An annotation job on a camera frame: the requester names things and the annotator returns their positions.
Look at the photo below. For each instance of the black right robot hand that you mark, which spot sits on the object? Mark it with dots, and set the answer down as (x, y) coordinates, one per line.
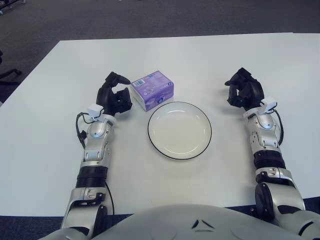
(252, 90)

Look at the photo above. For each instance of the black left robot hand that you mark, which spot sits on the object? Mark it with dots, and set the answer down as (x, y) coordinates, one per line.
(105, 97)

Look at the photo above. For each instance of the purple tissue paper pack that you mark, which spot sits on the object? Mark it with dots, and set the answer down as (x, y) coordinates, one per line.
(152, 87)

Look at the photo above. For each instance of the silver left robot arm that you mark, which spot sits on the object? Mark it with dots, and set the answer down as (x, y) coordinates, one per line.
(96, 147)

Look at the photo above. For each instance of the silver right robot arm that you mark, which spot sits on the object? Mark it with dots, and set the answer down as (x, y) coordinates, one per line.
(265, 140)

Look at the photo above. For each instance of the white plate black rim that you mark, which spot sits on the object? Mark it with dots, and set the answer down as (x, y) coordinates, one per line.
(180, 130)

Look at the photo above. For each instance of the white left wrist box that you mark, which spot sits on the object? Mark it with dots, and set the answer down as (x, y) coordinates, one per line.
(95, 110)

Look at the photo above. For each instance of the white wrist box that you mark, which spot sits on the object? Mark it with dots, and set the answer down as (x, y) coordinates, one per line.
(269, 103)
(95, 110)

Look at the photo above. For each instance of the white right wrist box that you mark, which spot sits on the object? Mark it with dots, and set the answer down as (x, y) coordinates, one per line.
(269, 103)

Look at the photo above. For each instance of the black office chair base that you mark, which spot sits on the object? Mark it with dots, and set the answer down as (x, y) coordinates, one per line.
(11, 72)

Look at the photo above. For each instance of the grey robot torso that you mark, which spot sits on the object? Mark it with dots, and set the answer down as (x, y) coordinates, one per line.
(175, 225)

